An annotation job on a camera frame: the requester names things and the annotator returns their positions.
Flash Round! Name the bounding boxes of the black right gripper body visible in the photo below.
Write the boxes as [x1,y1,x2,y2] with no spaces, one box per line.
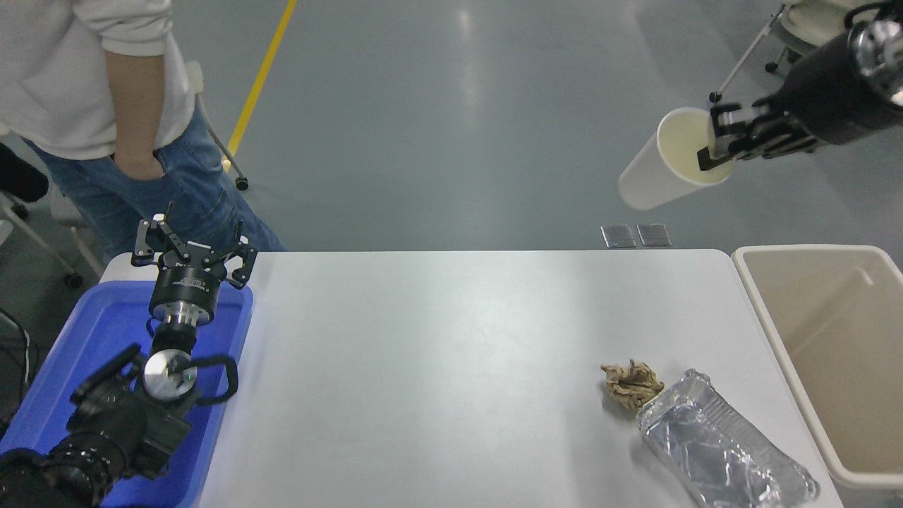
[765,34,900,147]

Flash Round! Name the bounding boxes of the crumpled tan paper ball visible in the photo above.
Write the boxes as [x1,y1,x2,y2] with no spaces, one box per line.
[601,359,665,411]

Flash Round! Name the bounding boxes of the blue plastic tray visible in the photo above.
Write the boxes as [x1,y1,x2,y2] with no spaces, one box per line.
[0,282,253,508]

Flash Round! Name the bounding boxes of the person's hand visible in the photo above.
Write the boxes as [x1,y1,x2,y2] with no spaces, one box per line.
[113,152,167,182]

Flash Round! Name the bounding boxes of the white framed black chair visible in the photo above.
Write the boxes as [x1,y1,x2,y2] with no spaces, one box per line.
[0,138,84,290]

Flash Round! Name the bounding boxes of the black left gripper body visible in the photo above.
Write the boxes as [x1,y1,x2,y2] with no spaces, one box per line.
[148,246,228,311]

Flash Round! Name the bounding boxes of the white wheeled chair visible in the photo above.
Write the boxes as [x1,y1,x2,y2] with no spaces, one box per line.
[710,0,865,103]

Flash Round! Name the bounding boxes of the silver foil tray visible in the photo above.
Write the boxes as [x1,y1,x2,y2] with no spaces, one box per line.
[635,368,820,508]

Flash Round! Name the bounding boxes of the large pale bin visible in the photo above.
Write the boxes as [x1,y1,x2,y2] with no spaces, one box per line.
[732,244,903,490]

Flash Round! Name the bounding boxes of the black cables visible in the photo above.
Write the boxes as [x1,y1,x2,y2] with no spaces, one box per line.
[0,310,35,424]

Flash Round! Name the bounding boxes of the grey seat chair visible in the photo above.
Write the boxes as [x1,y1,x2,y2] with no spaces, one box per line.
[49,60,250,279]

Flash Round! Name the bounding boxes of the white paper cup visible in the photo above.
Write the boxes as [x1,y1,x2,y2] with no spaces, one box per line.
[618,107,737,211]

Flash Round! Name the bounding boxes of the person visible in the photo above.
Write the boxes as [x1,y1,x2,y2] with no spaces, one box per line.
[0,0,286,263]

